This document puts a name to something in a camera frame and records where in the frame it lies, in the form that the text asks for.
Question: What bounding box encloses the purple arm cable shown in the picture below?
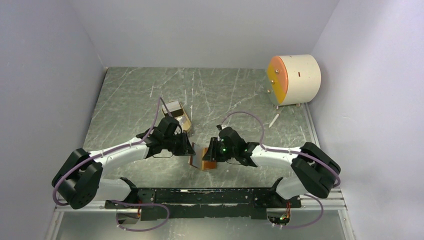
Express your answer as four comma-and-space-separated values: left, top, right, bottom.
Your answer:
219, 111, 342, 188
52, 96, 173, 207

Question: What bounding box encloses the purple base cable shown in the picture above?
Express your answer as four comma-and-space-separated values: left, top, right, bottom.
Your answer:
271, 194, 326, 230
109, 200, 172, 233

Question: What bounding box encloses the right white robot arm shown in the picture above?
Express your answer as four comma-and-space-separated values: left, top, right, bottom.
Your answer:
202, 127, 341, 207

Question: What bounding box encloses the cream cylindrical cabinet orange door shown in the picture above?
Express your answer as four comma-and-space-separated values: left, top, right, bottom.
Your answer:
265, 54, 322, 107

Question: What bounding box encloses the black card divider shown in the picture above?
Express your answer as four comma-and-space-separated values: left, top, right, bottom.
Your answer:
169, 107, 185, 118

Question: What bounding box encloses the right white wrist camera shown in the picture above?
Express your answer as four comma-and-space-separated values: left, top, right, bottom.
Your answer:
216, 124, 228, 132

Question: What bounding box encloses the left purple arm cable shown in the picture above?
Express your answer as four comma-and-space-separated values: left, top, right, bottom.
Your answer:
52, 96, 173, 207

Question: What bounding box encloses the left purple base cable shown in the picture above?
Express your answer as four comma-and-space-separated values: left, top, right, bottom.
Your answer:
109, 200, 172, 233

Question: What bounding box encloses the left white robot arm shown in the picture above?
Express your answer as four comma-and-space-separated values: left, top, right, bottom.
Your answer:
51, 116, 196, 210

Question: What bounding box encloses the stack of white cards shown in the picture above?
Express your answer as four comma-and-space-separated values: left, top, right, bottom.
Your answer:
162, 101, 182, 112

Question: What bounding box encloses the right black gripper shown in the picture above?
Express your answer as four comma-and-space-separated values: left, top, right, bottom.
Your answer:
202, 137, 237, 162

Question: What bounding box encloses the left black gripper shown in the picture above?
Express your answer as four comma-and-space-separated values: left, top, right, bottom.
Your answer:
163, 130, 196, 156

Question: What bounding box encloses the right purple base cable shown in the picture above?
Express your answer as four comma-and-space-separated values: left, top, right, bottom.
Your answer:
271, 194, 326, 230

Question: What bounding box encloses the beige oval card tray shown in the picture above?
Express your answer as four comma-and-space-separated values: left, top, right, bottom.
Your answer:
162, 101, 192, 134

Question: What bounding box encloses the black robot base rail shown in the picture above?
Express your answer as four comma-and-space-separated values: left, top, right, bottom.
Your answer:
104, 185, 301, 221

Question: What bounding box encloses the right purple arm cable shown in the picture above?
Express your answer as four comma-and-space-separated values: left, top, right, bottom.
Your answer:
219, 111, 342, 188

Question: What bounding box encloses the white pen on table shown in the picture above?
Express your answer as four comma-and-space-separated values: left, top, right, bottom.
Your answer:
268, 113, 280, 128

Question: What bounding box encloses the brown leather card holder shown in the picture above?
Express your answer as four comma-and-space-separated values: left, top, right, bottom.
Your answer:
188, 143, 217, 171

